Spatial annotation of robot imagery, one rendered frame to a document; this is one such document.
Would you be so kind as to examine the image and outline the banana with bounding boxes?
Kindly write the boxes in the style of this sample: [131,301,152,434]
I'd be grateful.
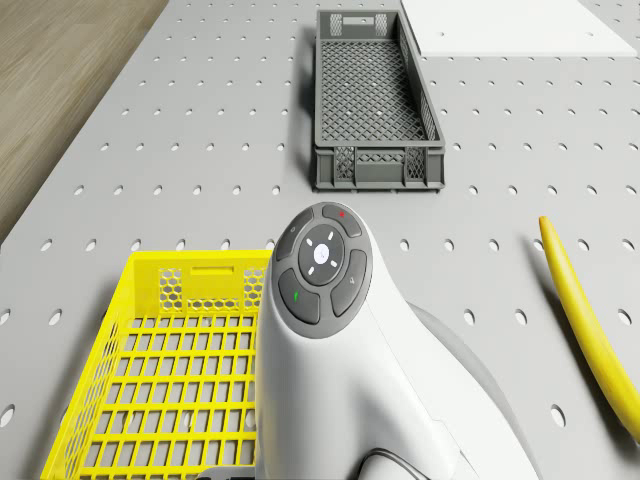
[537,215,640,445]

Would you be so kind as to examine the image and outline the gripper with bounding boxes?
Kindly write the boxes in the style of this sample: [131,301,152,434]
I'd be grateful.
[192,467,259,480]

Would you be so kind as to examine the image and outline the yellow basket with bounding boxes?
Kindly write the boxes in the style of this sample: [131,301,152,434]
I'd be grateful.
[39,249,276,480]

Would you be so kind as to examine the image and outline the dark grey basket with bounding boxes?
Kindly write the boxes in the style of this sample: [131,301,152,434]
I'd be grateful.
[312,9,447,195]

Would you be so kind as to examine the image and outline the white board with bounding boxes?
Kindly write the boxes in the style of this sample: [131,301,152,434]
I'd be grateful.
[399,0,638,59]

